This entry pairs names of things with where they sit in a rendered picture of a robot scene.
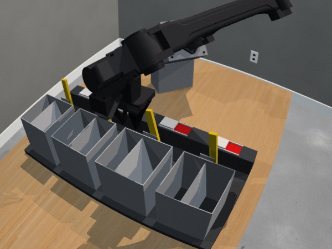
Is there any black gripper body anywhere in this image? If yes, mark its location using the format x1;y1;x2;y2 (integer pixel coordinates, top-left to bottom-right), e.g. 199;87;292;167
117;74;155;115

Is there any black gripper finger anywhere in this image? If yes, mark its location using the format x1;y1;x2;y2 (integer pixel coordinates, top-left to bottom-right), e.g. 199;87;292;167
115;108;128;124
128;99;152;129

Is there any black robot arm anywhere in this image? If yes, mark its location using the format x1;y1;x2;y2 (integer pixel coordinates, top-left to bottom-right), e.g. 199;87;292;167
82;0;293;120

